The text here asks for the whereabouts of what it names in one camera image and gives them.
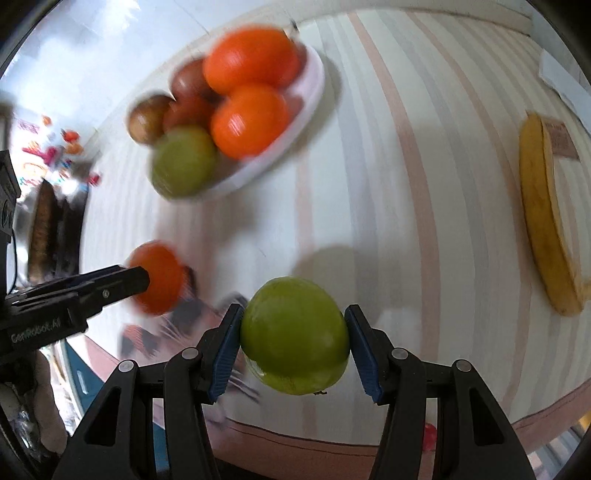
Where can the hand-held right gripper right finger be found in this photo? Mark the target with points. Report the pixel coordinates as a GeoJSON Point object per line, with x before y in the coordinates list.
{"type": "Point", "coordinates": [364, 355]}

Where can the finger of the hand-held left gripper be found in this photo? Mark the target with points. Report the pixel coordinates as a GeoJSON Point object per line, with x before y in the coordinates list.
{"type": "Point", "coordinates": [124, 282]}
{"type": "Point", "coordinates": [92, 276]}

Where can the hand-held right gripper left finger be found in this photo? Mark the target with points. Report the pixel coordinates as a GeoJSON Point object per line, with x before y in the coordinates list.
{"type": "Point", "coordinates": [226, 350]}

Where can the large orange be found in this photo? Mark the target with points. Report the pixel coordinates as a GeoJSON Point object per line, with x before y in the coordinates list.
{"type": "Point", "coordinates": [161, 261]}

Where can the green apple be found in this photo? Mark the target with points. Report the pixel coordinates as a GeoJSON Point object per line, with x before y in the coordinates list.
{"type": "Point", "coordinates": [184, 161]}
{"type": "Point", "coordinates": [295, 332]}

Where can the red cherry tomato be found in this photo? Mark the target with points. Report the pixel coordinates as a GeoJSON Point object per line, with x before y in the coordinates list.
{"type": "Point", "coordinates": [429, 436]}

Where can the dark red apple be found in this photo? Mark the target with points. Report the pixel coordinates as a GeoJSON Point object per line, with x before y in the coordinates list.
{"type": "Point", "coordinates": [147, 119]}
{"type": "Point", "coordinates": [191, 79]}
{"type": "Point", "coordinates": [189, 114]}

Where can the yellow banana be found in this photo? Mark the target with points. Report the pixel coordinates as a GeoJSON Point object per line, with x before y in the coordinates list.
{"type": "Point", "coordinates": [538, 207]}

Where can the white ceramic plate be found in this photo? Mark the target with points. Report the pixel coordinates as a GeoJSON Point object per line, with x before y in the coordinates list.
{"type": "Point", "coordinates": [310, 87]}

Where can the black gas stove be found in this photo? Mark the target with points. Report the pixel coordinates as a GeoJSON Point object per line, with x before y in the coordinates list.
{"type": "Point", "coordinates": [69, 240]}

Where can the teal cabinet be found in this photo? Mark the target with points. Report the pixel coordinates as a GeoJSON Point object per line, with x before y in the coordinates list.
{"type": "Point", "coordinates": [81, 374]}

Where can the striped cat-print tablecloth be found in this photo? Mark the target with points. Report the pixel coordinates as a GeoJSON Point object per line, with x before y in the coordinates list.
{"type": "Point", "coordinates": [392, 184]}

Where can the brown card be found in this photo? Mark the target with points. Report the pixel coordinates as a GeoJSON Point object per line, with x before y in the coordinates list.
{"type": "Point", "coordinates": [561, 141]}

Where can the white folded cloth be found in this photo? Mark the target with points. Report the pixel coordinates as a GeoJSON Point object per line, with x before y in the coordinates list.
{"type": "Point", "coordinates": [563, 78]}

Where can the colourful wall stickers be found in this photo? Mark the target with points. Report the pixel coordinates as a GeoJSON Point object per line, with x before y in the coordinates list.
{"type": "Point", "coordinates": [69, 138]}

